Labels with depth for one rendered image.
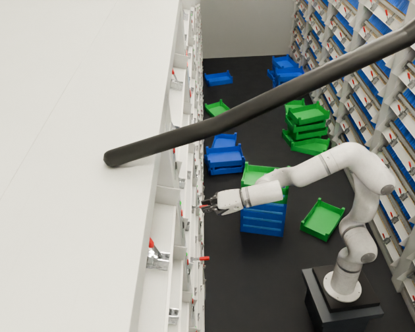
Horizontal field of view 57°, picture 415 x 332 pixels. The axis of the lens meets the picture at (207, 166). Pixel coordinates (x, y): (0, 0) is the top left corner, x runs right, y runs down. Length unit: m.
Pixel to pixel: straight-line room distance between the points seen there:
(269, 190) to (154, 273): 0.90
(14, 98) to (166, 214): 0.37
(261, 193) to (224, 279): 1.10
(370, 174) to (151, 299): 1.09
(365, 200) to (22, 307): 1.48
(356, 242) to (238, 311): 0.89
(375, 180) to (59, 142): 1.22
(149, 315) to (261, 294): 1.83
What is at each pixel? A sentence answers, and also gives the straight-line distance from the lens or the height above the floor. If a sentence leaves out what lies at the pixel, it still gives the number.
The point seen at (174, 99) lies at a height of 1.50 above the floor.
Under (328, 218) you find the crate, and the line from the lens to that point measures 2.95.
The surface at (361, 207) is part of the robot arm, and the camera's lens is 1.75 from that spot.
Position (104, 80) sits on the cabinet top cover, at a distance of 0.82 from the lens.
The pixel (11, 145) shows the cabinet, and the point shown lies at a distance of 0.68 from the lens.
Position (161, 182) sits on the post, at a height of 1.56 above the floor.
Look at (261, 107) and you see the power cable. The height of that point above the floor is 1.83.
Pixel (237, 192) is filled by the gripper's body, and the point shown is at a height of 1.01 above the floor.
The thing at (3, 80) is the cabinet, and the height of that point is 1.74.
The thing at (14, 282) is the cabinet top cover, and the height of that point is 1.74.
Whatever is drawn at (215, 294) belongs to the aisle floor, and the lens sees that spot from 2.47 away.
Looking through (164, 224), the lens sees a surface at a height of 1.50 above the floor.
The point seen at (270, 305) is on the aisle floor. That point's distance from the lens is 2.45.
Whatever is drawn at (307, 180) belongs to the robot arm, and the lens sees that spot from 1.53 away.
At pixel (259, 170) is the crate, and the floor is 0.41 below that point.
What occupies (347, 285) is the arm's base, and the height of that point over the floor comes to 0.40.
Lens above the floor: 2.08
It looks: 39 degrees down
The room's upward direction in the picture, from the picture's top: 3 degrees counter-clockwise
